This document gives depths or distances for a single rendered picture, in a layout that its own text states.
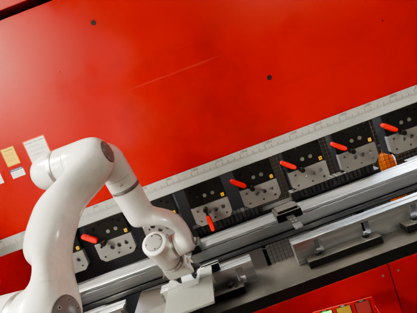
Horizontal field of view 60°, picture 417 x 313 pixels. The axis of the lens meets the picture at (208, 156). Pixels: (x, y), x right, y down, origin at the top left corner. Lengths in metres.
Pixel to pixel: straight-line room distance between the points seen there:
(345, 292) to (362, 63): 0.86
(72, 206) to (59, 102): 0.66
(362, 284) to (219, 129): 0.79
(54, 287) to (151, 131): 0.79
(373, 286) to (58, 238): 1.15
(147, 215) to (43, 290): 0.51
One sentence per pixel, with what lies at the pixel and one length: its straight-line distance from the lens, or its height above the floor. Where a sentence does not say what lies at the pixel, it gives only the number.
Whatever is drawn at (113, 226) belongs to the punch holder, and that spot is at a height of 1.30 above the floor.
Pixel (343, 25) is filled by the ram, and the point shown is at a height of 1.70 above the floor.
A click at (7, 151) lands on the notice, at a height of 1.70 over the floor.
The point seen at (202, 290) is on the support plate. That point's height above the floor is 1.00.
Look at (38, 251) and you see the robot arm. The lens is 0.77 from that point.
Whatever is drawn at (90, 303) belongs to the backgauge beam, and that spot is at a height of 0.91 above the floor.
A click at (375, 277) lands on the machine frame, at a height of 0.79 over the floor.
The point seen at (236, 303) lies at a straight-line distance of 1.47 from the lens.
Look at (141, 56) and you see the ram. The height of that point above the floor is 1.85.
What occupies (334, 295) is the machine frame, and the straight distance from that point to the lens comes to 1.52.
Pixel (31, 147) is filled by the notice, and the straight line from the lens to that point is 1.49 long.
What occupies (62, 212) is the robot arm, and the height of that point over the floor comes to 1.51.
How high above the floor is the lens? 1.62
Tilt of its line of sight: 8 degrees down
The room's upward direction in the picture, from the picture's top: 21 degrees counter-clockwise
